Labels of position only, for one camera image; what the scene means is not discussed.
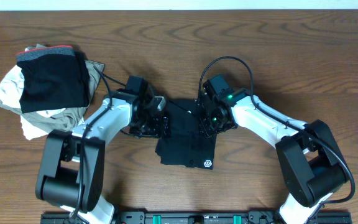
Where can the black t-shirt with logo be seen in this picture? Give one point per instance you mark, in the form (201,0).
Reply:
(186,145)

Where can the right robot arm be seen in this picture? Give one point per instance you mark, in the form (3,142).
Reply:
(311,163)

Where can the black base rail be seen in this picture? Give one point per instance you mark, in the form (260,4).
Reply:
(251,217)

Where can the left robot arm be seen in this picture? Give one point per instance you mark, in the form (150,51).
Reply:
(71,171)

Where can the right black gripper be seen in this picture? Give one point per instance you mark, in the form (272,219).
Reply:
(207,130)

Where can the folded white garment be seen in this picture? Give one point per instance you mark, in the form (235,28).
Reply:
(44,86)

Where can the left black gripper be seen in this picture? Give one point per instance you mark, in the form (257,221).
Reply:
(159,127)

